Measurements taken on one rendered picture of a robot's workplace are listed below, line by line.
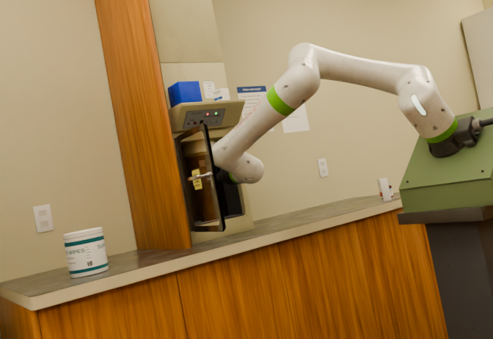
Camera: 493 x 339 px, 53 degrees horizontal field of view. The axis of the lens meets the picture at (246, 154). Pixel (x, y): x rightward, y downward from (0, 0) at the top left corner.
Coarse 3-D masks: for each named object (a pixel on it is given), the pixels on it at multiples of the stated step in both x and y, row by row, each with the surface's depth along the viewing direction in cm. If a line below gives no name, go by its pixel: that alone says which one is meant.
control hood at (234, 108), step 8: (184, 104) 201; (192, 104) 203; (200, 104) 205; (208, 104) 207; (216, 104) 210; (224, 104) 212; (232, 104) 215; (240, 104) 218; (176, 112) 203; (184, 112) 203; (224, 112) 215; (232, 112) 218; (240, 112) 221; (176, 120) 204; (224, 120) 218; (232, 120) 221; (176, 128) 206; (208, 128) 217
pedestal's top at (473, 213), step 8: (456, 208) 160; (464, 208) 156; (472, 208) 154; (480, 208) 152; (488, 208) 153; (400, 216) 176; (408, 216) 174; (416, 216) 171; (424, 216) 168; (432, 216) 166; (440, 216) 163; (448, 216) 161; (456, 216) 158; (464, 216) 156; (472, 216) 154; (480, 216) 152; (488, 216) 153; (400, 224) 177; (408, 224) 174
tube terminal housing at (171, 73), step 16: (160, 64) 210; (176, 64) 215; (192, 64) 219; (208, 64) 224; (176, 80) 213; (192, 80) 218; (208, 80) 223; (224, 80) 228; (224, 128) 223; (240, 192) 226; (240, 224) 220; (192, 240) 206; (208, 240) 210
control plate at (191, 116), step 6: (186, 114) 204; (192, 114) 206; (198, 114) 208; (204, 114) 209; (210, 114) 211; (216, 114) 213; (222, 114) 215; (186, 120) 206; (192, 120) 208; (198, 120) 210; (204, 120) 211; (210, 120) 213; (186, 126) 208; (192, 126) 210
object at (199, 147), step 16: (192, 128) 190; (192, 144) 192; (208, 144) 180; (192, 160) 194; (208, 160) 181; (192, 192) 199; (208, 192) 185; (192, 208) 201; (208, 208) 187; (208, 224) 189
